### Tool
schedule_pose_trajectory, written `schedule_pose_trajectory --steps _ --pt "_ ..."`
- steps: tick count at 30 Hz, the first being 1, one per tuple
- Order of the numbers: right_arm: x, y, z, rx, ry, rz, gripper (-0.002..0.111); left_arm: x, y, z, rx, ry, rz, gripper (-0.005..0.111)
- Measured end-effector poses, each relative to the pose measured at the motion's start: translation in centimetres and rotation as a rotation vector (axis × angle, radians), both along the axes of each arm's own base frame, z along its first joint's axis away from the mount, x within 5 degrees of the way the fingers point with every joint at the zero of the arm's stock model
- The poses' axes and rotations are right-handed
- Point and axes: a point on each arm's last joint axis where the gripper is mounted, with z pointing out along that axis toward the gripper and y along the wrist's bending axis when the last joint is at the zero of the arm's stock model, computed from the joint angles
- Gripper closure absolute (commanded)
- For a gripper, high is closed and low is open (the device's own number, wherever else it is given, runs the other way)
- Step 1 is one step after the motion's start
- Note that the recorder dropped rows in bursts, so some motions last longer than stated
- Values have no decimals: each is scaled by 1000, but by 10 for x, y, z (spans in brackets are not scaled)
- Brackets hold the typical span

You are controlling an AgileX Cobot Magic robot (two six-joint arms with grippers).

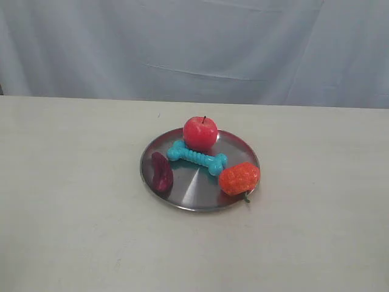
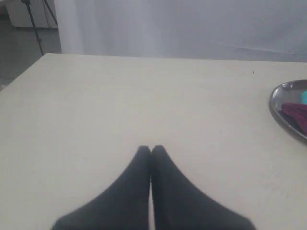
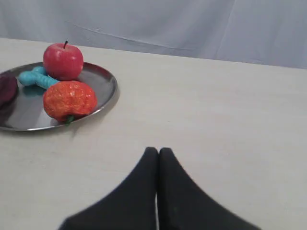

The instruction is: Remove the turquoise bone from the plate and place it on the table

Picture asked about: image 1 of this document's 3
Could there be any teal toy bone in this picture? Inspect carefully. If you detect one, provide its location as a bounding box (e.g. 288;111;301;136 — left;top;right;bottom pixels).
167;141;228;176

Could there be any red apple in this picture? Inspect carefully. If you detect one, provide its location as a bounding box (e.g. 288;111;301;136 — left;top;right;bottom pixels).
183;116;218;152

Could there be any dark purple sweet potato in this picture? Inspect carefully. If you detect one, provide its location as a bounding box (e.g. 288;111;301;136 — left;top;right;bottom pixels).
151;152;173;193

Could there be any orange toy strawberry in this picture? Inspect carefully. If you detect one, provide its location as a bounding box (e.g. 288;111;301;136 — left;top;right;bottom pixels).
218;162;261;203

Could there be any light blue backdrop cloth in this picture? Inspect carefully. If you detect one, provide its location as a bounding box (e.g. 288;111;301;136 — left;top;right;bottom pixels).
1;1;388;108

